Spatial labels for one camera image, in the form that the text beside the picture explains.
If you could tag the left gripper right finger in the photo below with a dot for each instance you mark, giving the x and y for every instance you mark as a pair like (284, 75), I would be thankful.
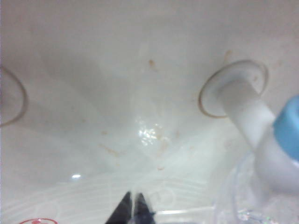
(143, 213)

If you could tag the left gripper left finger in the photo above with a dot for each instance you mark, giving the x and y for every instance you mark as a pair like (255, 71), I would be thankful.
(122, 212)

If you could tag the clear plastic mug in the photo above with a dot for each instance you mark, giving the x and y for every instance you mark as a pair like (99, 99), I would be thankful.
(229, 210)

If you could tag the white water dispenser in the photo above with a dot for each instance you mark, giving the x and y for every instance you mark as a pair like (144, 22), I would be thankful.
(93, 70)

